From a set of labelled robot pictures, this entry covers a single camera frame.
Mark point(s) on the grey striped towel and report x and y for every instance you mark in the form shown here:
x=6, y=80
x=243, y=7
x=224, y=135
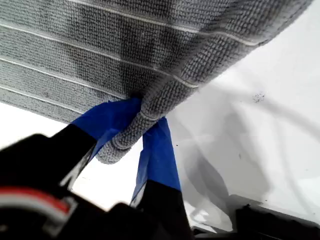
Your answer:
x=112, y=50

